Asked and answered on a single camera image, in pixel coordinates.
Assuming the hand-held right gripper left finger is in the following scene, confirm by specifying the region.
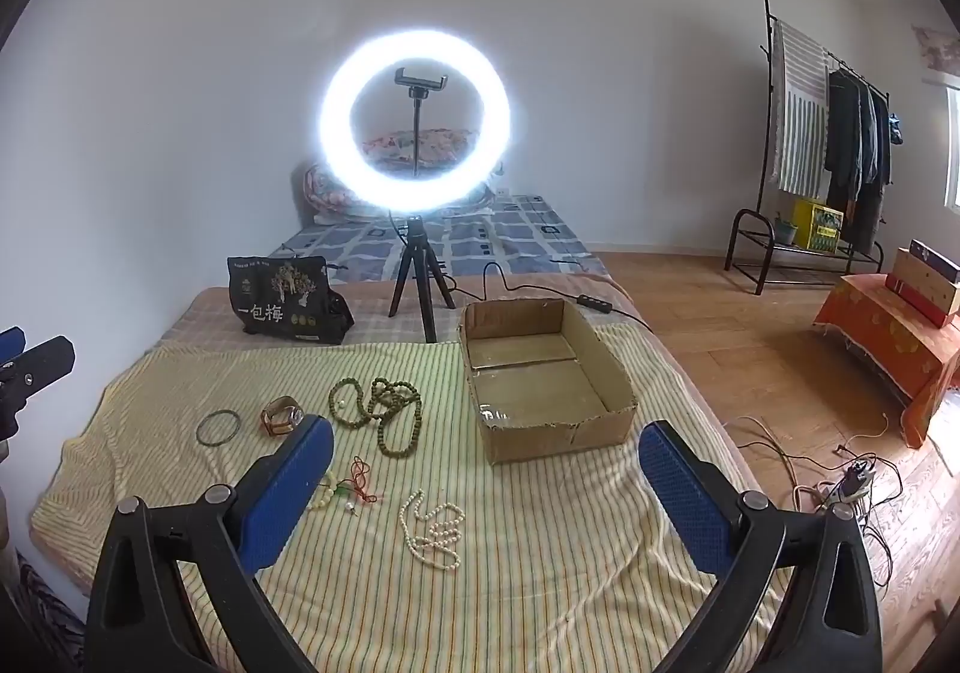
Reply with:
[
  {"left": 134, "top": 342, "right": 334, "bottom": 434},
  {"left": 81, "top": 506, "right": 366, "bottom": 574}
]
[{"left": 84, "top": 414, "right": 336, "bottom": 673}]

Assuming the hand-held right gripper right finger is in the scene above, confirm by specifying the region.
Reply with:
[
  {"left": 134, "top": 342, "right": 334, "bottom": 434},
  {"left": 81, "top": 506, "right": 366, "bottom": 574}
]
[{"left": 637, "top": 420, "right": 884, "bottom": 673}]

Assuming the white bead bracelet red cord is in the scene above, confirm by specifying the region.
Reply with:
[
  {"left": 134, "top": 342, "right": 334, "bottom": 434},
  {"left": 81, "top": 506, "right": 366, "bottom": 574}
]
[{"left": 304, "top": 457, "right": 385, "bottom": 516}]

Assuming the wristwatch with brown strap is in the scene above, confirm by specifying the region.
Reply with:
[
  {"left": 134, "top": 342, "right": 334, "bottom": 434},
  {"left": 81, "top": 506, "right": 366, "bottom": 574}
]
[{"left": 260, "top": 399, "right": 305, "bottom": 438}]

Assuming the dark thin bangle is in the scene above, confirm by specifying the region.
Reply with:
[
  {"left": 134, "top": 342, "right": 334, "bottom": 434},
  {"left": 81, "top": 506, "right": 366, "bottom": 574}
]
[{"left": 196, "top": 409, "right": 242, "bottom": 447}]

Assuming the long wooden bead necklace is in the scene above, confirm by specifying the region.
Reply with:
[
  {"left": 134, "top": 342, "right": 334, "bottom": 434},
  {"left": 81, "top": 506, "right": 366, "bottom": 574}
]
[{"left": 328, "top": 376, "right": 425, "bottom": 460}]

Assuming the white pearl necklace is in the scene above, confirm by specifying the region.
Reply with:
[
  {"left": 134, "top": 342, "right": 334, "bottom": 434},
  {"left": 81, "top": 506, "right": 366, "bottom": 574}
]
[{"left": 400, "top": 489, "right": 462, "bottom": 575}]

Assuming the yellow striped cloth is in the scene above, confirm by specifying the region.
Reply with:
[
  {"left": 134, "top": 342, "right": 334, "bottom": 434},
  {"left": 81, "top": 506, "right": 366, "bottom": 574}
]
[{"left": 30, "top": 324, "right": 788, "bottom": 673}]

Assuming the white power strip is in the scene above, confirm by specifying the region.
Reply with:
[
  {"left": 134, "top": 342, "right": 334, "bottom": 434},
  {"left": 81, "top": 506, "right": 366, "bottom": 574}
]
[{"left": 814, "top": 459, "right": 878, "bottom": 516}]

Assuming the black snack bag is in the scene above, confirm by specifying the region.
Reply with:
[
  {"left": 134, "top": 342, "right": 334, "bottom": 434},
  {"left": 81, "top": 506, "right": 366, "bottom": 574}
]
[{"left": 227, "top": 255, "right": 355, "bottom": 346}]

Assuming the dark striped cloth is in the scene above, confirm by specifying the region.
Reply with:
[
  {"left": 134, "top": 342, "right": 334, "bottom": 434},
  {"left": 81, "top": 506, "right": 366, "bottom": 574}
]
[{"left": 0, "top": 549, "right": 87, "bottom": 673}]

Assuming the black tripod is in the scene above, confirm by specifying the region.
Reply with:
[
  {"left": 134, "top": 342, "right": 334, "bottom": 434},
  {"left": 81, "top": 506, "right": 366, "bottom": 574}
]
[{"left": 388, "top": 215, "right": 457, "bottom": 344}]

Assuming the orange cloth covered stool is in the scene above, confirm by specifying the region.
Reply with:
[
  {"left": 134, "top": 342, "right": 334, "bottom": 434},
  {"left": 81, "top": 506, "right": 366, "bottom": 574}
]
[{"left": 814, "top": 274, "right": 960, "bottom": 449}]

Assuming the floral folded quilt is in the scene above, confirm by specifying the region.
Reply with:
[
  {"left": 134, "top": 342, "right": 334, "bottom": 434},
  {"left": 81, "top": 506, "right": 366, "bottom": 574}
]
[{"left": 302, "top": 161, "right": 368, "bottom": 224}]

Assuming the red flat box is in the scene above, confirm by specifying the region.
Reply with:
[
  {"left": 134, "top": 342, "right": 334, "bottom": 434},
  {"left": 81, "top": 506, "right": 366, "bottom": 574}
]
[{"left": 885, "top": 274, "right": 958, "bottom": 329}]

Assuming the yellow box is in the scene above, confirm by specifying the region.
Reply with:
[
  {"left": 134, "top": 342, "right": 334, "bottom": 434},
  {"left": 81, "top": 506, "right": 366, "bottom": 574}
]
[{"left": 791, "top": 199, "right": 845, "bottom": 256}]

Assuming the blue patterned mattress sheet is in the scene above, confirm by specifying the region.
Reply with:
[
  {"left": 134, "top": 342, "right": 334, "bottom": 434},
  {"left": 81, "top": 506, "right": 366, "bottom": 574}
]
[{"left": 274, "top": 193, "right": 608, "bottom": 284}]

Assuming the tan cardboard box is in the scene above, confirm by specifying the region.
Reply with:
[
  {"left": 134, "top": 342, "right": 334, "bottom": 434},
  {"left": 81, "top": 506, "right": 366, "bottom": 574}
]
[{"left": 892, "top": 249, "right": 960, "bottom": 315}]

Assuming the navy flat box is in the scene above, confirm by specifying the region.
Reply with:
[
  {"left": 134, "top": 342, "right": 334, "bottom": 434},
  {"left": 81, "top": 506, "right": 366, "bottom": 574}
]
[{"left": 907, "top": 239, "right": 960, "bottom": 285}]

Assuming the floral pillow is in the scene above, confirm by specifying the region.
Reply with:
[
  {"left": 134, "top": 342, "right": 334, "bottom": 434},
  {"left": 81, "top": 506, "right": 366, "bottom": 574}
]
[{"left": 362, "top": 128, "right": 482, "bottom": 169}]

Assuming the striped hanging towel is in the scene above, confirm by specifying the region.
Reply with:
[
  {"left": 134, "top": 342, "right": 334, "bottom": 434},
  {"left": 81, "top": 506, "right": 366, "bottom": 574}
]
[{"left": 772, "top": 19, "right": 830, "bottom": 198}]

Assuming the dark hanging coat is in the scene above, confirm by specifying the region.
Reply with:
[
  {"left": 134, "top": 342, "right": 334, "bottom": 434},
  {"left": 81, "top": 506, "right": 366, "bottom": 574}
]
[{"left": 825, "top": 71, "right": 865, "bottom": 205}]

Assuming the black phone holder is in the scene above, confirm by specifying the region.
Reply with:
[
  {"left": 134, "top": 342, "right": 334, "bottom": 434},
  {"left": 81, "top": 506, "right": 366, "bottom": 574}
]
[{"left": 395, "top": 67, "right": 449, "bottom": 179}]

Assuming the window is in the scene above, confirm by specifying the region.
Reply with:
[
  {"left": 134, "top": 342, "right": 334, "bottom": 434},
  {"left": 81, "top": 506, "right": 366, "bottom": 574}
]
[{"left": 941, "top": 73, "right": 960, "bottom": 216}]

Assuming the black metal clothes rack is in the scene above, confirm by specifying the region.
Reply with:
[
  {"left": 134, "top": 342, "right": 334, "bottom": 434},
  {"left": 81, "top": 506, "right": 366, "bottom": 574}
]
[{"left": 724, "top": 0, "right": 901, "bottom": 297}]

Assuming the floral curtain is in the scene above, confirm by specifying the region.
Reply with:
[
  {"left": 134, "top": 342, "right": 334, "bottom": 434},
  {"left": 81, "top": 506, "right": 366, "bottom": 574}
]
[{"left": 911, "top": 26, "right": 960, "bottom": 74}]

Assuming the tangle of floor cables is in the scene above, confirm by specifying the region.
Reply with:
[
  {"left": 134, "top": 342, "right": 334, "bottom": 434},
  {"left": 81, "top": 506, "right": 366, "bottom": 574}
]
[{"left": 724, "top": 414, "right": 905, "bottom": 584}]

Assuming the black ring light cable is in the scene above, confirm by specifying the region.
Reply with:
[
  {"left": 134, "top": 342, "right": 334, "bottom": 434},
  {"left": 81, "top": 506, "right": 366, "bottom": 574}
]
[{"left": 442, "top": 260, "right": 657, "bottom": 336}]

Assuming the white ring light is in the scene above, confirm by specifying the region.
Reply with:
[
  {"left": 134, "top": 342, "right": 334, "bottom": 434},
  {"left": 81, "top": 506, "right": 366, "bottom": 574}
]
[{"left": 322, "top": 28, "right": 512, "bottom": 209}]

